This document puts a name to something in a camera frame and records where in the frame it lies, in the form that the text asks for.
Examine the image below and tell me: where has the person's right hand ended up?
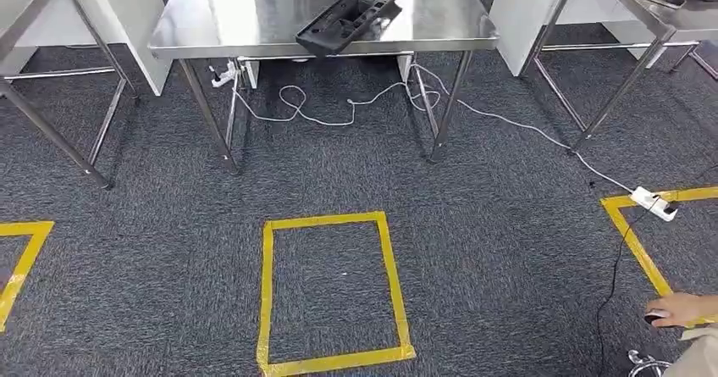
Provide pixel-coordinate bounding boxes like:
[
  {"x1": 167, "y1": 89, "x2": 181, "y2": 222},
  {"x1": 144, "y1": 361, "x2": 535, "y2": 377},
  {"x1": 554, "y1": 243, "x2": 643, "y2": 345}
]
[{"x1": 644, "y1": 292, "x2": 718, "y2": 329}]

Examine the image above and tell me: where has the black plastic moulded part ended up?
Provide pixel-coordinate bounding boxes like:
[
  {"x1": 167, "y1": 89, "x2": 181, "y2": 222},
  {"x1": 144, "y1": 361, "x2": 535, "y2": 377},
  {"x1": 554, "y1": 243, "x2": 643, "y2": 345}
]
[{"x1": 295, "y1": 0, "x2": 406, "y2": 58}]

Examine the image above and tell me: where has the person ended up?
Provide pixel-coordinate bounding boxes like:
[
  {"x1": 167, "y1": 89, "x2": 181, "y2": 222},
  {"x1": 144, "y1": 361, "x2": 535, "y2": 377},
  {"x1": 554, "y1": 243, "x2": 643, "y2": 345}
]
[{"x1": 643, "y1": 292, "x2": 718, "y2": 377}]

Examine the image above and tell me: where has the chrome chair base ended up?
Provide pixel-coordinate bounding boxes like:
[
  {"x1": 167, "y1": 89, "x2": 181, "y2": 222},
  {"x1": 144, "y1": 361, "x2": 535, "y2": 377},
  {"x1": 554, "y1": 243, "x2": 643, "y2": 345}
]
[{"x1": 627, "y1": 350, "x2": 672, "y2": 377}]

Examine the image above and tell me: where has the white power strip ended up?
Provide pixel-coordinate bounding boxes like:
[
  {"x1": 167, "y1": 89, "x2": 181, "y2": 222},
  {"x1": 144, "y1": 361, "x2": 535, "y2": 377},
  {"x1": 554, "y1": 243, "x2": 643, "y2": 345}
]
[{"x1": 629, "y1": 186, "x2": 679, "y2": 223}]

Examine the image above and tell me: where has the yellow floor tape square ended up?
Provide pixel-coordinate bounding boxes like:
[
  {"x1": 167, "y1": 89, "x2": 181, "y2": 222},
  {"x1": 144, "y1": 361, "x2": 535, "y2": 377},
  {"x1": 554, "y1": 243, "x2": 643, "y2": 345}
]
[
  {"x1": 0, "y1": 221, "x2": 56, "y2": 334},
  {"x1": 256, "y1": 211, "x2": 417, "y2": 377}
]

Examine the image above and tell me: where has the black floor cable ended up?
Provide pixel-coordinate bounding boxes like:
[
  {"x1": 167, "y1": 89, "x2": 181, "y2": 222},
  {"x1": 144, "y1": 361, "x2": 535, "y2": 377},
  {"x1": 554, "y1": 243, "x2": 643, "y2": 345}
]
[{"x1": 594, "y1": 164, "x2": 718, "y2": 377}]

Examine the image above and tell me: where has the white power strip cable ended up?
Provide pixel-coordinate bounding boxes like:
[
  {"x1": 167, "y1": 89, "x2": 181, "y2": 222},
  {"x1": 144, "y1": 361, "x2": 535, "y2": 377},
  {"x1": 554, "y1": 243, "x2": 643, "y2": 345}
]
[{"x1": 411, "y1": 63, "x2": 638, "y2": 194}]

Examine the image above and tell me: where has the white looped cable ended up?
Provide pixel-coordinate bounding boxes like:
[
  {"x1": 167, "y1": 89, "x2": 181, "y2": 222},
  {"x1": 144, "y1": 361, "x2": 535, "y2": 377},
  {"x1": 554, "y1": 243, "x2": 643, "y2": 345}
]
[{"x1": 231, "y1": 74, "x2": 443, "y2": 128}]

